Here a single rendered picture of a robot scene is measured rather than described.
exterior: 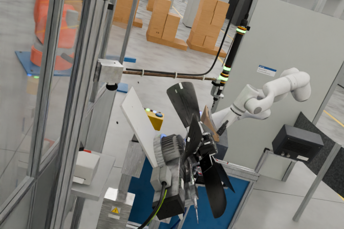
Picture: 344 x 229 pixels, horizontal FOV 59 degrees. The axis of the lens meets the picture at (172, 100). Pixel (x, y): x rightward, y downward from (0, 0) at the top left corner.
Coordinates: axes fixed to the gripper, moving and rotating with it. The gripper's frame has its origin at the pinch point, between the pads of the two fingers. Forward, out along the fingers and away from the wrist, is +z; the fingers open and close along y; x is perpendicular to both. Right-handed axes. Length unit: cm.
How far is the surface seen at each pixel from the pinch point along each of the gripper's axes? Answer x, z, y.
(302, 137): 40, -16, -43
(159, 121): -36.3, 24.2, -6.7
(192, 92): -22.9, -13.1, 14.9
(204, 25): -310, 43, -737
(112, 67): -39, -20, 71
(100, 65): -43, -18, 75
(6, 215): -33, 41, 99
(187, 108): -18.2, -6.9, 22.7
